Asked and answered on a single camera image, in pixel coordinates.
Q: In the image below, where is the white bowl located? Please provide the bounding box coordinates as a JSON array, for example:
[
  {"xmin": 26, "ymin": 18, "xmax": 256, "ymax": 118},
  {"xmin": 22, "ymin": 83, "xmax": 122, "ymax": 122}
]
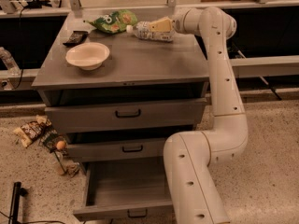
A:
[{"xmin": 65, "ymin": 42, "xmax": 110, "ymax": 70}]

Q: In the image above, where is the grey bottom drawer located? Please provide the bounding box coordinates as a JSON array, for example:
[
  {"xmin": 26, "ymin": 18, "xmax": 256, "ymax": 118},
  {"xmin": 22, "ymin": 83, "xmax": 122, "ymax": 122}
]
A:
[{"xmin": 74, "ymin": 157, "xmax": 173, "ymax": 221}]

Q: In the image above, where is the grey drawer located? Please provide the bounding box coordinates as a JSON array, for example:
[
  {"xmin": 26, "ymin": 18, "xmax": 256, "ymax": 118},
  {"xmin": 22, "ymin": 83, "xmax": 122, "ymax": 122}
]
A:
[
  {"xmin": 46, "ymin": 98, "xmax": 206, "ymax": 133},
  {"xmin": 74, "ymin": 157, "xmax": 173, "ymax": 221},
  {"xmin": 67, "ymin": 138, "xmax": 165, "ymax": 162}
]

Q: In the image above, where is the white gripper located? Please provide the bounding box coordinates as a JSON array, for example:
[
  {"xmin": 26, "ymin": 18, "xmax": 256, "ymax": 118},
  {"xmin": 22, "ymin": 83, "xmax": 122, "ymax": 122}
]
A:
[{"xmin": 149, "ymin": 8, "xmax": 201, "ymax": 35}]

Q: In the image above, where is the orange ball on floor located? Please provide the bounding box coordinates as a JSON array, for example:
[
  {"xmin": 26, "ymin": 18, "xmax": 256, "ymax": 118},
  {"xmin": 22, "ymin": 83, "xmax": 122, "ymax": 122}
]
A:
[{"xmin": 56, "ymin": 141, "xmax": 66, "ymax": 150}]

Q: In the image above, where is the clear plastic water bottle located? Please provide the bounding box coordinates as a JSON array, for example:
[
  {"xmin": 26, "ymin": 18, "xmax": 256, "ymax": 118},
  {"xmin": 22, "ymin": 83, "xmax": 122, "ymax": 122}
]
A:
[{"xmin": 126, "ymin": 21, "xmax": 174, "ymax": 42}]

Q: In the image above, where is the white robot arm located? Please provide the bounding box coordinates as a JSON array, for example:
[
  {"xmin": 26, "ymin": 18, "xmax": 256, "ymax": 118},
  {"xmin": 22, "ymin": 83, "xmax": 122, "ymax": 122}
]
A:
[{"xmin": 164, "ymin": 7, "xmax": 249, "ymax": 224}]

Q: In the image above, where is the clear bottle on floor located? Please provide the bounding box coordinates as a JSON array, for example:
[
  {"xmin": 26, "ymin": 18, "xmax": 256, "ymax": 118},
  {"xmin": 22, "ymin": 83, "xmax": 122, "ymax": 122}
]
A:
[{"xmin": 50, "ymin": 152, "xmax": 65, "ymax": 175}]

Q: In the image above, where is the grey top drawer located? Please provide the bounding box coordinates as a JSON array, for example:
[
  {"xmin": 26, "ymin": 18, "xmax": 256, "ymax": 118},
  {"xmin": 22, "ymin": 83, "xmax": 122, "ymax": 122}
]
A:
[{"xmin": 46, "ymin": 98, "xmax": 206, "ymax": 133}]

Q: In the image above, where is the black cable at left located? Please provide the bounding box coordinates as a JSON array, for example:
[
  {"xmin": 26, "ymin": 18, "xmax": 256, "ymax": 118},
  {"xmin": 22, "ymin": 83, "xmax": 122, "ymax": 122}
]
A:
[{"xmin": 13, "ymin": 7, "xmax": 26, "ymax": 91}]

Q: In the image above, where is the green snack bag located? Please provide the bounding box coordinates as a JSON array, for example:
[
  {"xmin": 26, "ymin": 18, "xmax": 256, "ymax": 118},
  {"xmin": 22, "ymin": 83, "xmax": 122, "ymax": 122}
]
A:
[{"xmin": 85, "ymin": 9, "xmax": 138, "ymax": 34}]

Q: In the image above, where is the dark green packet on floor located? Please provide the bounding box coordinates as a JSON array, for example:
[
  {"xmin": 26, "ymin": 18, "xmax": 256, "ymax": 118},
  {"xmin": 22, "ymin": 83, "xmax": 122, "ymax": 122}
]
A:
[{"xmin": 39, "ymin": 129, "xmax": 66, "ymax": 153}]

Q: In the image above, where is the clear bottle at left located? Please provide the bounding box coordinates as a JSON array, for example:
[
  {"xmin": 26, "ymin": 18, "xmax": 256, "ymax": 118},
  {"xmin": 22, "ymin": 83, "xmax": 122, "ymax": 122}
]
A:
[{"xmin": 0, "ymin": 47, "xmax": 21, "ymax": 77}]

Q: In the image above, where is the crumpled wrapper on floor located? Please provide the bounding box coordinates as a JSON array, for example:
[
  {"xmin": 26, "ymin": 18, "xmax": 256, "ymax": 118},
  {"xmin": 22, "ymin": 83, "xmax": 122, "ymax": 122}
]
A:
[{"xmin": 66, "ymin": 163, "xmax": 79, "ymax": 177}]

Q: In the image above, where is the black stand on floor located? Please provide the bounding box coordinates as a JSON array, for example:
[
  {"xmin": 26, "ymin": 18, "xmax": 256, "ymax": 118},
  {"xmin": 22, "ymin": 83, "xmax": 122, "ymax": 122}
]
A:
[{"xmin": 8, "ymin": 182, "xmax": 28, "ymax": 224}]

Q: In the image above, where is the grey middle drawer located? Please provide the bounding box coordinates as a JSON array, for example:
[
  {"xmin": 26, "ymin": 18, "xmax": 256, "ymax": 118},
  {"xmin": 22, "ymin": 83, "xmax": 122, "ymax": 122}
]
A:
[{"xmin": 67, "ymin": 138, "xmax": 165, "ymax": 162}]

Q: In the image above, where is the brown snack bag on floor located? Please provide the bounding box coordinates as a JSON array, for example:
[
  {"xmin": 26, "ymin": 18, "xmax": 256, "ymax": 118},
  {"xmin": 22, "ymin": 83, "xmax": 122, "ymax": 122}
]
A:
[{"xmin": 13, "ymin": 115, "xmax": 51, "ymax": 147}]

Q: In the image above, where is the grey drawer cabinet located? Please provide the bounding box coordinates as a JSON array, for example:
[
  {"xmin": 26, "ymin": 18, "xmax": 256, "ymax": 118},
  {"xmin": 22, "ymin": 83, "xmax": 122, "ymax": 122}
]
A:
[{"xmin": 32, "ymin": 7, "xmax": 216, "ymax": 173}]

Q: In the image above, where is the dark snack bar wrapper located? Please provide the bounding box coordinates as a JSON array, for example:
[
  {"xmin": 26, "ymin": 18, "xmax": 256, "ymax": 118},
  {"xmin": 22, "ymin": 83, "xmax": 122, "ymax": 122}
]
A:
[{"xmin": 64, "ymin": 31, "xmax": 89, "ymax": 47}]

